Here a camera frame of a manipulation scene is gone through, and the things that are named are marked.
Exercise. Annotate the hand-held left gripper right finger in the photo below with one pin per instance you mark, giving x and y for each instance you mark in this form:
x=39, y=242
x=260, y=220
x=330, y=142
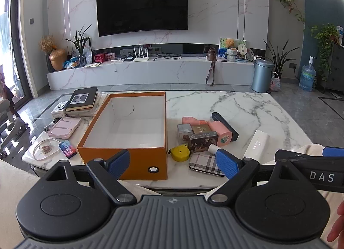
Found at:
x=227, y=164

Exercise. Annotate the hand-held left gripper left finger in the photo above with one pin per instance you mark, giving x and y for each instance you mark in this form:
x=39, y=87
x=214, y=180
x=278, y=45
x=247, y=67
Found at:
x=119, y=163

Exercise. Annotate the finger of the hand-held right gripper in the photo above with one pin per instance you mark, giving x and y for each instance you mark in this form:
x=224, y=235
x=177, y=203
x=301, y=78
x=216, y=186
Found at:
x=301, y=156
x=334, y=151

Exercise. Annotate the orange cardboard box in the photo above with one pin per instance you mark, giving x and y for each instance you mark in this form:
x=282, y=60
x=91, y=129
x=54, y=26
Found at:
x=126, y=160

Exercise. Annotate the white tube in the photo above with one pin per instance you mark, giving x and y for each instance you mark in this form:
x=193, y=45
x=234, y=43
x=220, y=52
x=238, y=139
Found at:
x=213, y=148

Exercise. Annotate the plaid case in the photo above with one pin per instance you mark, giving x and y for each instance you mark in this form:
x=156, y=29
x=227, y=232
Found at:
x=203, y=164

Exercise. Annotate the large pink bottle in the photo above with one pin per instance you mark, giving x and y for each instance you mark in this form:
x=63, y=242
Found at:
x=219, y=130

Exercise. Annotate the brown printed box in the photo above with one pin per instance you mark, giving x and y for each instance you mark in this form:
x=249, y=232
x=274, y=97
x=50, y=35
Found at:
x=200, y=141

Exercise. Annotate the white rectangular box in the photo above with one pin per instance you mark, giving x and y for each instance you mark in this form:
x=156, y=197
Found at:
x=256, y=144

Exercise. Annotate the gold tan box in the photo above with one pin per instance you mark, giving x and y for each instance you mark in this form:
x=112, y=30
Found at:
x=201, y=129

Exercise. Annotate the yellow tape measure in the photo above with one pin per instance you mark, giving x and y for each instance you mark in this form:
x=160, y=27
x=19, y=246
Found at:
x=180, y=153

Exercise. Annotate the small grey box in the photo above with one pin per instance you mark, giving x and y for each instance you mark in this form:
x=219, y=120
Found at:
x=184, y=132

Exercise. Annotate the person's right hand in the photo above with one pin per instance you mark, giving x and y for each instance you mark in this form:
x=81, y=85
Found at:
x=337, y=224

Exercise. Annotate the stack of books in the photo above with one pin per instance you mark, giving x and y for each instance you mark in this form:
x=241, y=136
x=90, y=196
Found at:
x=94, y=109

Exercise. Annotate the pink flat case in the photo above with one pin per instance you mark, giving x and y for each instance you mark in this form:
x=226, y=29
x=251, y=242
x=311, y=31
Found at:
x=64, y=127

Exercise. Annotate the black hardcover book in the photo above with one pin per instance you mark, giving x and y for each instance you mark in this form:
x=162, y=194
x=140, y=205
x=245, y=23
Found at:
x=82, y=98

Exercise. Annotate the woven basket bag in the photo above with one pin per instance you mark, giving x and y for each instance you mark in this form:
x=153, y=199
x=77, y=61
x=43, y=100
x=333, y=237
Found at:
x=275, y=83

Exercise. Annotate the blue water jug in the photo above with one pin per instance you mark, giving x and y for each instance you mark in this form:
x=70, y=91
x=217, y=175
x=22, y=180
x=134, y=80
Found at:
x=307, y=77

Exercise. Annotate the dark cabinet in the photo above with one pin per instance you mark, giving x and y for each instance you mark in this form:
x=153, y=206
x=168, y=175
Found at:
x=334, y=69

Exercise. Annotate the grey pedal trash can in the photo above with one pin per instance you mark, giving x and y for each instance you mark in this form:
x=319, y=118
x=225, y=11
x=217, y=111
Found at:
x=262, y=77

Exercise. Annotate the potted snake plant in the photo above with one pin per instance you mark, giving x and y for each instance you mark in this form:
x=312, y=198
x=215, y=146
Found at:
x=278, y=61

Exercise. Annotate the white marble tv console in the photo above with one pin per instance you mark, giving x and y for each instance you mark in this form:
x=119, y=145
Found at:
x=161, y=73

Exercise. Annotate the paper envelopes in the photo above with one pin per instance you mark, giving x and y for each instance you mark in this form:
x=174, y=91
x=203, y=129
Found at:
x=93, y=64

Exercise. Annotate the small black box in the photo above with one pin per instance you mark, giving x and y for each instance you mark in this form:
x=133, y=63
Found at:
x=129, y=58

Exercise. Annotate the pink red box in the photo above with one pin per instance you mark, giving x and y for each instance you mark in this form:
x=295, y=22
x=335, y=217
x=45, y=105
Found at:
x=110, y=57

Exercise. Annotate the white router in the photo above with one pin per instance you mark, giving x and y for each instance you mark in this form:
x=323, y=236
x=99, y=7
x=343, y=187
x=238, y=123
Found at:
x=141, y=58

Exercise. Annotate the white knitted pot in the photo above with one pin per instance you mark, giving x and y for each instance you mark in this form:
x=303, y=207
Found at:
x=232, y=55

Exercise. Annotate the blue snack packet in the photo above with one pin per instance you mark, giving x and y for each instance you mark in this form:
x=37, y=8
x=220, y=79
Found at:
x=71, y=63

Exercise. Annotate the pothos plant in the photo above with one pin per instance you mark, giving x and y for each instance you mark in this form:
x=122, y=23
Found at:
x=323, y=36

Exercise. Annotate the white plastic bag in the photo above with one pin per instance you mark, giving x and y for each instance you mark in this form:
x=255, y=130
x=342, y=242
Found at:
x=87, y=53

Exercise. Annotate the grey chair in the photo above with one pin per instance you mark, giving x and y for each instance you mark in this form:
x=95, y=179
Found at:
x=10, y=125

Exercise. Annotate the round white fan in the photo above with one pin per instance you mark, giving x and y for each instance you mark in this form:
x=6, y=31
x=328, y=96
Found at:
x=242, y=49

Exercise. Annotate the golden vase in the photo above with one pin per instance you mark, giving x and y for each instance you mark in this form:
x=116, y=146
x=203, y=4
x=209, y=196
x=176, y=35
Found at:
x=57, y=59

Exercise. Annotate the teddy bear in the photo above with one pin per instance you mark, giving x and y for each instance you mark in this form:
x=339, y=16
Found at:
x=230, y=43

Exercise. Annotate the colourful painting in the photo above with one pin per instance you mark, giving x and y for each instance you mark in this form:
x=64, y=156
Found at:
x=242, y=41

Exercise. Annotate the green long-leaf plant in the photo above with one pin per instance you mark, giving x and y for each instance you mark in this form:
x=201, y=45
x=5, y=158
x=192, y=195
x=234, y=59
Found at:
x=79, y=42

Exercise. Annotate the dried flower bunch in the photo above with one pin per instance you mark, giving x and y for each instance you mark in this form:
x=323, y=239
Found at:
x=47, y=43

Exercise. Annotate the hanging vine plant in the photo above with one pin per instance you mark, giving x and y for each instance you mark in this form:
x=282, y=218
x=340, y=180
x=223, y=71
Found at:
x=287, y=0

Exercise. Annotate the black wall television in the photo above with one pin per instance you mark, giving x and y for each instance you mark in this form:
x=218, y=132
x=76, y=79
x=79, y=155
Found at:
x=142, y=7

